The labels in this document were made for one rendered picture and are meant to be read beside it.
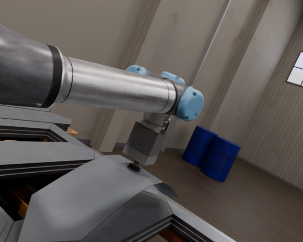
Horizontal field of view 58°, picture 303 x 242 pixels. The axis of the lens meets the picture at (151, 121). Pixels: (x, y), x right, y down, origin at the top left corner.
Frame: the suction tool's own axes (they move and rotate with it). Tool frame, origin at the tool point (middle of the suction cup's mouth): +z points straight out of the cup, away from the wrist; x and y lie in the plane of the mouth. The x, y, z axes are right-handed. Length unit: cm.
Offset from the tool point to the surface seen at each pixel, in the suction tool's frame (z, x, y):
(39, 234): 11.4, 30.3, -0.4
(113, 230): 15.7, 5.5, -4.8
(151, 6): -129, -271, 208
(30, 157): 15.7, 2.0, 39.5
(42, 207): 9.2, 26.2, 4.9
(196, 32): -152, -427, 197
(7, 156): 15.7, 9.9, 41.1
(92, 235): 15.8, 13.2, -3.1
